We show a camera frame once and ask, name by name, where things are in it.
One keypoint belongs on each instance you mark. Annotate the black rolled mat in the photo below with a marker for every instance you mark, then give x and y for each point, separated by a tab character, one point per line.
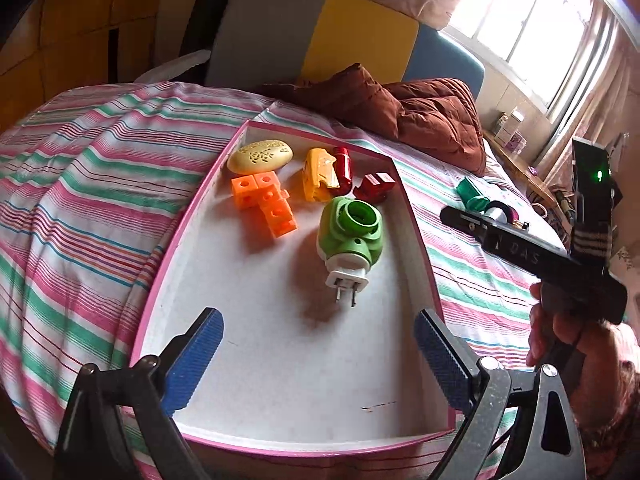
210	5

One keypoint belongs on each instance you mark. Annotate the purple box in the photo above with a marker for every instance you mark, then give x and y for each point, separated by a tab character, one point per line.
517	142

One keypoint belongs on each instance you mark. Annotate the striped blanket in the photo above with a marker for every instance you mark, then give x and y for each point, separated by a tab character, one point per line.
75	185

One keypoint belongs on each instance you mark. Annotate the yellow orange clip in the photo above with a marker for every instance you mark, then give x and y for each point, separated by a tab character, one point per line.
317	175

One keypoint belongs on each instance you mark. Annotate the pink dotted ball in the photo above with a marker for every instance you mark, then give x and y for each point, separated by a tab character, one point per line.
512	214

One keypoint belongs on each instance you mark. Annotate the green plastic holder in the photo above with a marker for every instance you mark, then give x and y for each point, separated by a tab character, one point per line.
472	192

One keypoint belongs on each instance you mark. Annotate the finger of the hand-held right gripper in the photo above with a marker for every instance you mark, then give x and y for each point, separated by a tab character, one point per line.
467	222

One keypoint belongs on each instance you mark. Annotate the dark cylinder container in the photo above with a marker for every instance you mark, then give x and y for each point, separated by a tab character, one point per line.
496	211

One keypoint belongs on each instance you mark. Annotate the cream oval case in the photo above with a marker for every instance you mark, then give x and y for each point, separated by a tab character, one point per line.
260	156

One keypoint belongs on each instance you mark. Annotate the wooden bedside shelf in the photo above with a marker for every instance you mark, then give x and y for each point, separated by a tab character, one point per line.
520	165

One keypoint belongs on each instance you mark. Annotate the white box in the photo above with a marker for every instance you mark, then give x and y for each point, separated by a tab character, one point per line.
507	125

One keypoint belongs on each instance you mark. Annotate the wooden wardrobe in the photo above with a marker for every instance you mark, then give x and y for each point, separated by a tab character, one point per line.
60	35

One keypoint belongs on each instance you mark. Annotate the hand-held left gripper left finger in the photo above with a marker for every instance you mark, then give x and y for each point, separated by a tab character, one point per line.
192	365

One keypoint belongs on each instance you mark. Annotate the window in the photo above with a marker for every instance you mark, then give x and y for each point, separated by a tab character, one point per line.
525	25

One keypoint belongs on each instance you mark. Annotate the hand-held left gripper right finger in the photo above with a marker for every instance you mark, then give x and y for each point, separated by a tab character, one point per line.
442	360

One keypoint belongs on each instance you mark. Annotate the green plug-in device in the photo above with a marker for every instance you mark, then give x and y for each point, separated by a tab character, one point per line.
350	230

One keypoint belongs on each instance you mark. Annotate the white padded object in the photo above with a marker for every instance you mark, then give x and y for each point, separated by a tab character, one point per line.
170	67

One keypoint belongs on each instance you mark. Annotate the red toy block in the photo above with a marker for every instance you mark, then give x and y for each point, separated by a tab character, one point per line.
375	187

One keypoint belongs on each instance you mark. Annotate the brown quilted jacket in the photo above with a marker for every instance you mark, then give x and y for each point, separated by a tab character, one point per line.
430	115

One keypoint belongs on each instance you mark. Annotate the orange building blocks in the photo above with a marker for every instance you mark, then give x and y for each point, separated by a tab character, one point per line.
265	200

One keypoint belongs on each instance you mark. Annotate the person's right hand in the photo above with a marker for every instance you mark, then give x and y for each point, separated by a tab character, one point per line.
542	330

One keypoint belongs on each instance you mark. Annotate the red cylinder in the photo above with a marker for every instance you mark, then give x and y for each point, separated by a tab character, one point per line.
342	170

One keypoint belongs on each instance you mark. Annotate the person's right forearm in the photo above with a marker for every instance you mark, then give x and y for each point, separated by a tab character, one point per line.
615	400

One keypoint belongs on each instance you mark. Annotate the grey yellow blue headboard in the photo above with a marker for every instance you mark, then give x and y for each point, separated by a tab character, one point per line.
265	35

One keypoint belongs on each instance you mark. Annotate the pink-rimmed white tray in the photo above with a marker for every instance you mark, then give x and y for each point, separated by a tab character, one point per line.
280	360

